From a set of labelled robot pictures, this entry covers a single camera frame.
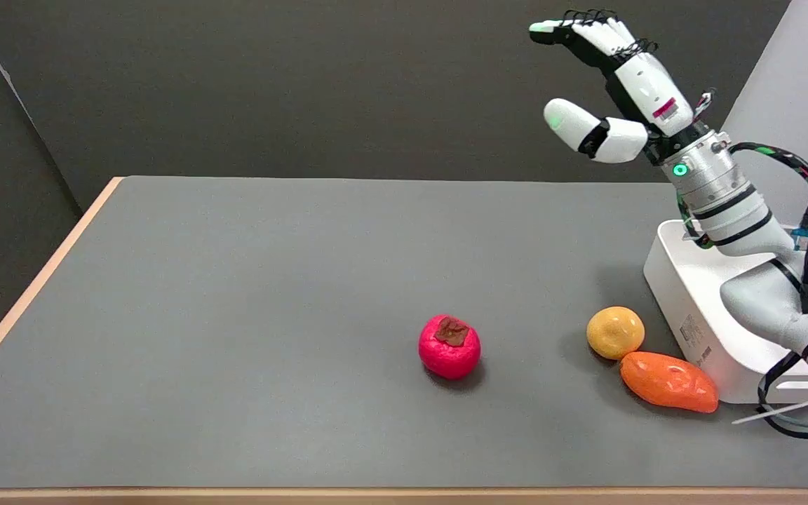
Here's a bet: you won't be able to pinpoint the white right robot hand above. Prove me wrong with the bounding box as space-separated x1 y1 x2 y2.
529 9 701 164

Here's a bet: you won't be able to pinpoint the red tomato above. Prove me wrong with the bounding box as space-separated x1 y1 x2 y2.
418 314 482 381

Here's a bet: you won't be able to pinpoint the white plastic bin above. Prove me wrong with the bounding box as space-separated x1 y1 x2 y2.
642 220 808 405

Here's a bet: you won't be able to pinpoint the yellow orange fruit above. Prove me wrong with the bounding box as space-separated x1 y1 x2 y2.
586 306 646 361

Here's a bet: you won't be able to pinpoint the orange sweet potato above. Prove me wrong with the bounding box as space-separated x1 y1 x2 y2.
619 351 720 415

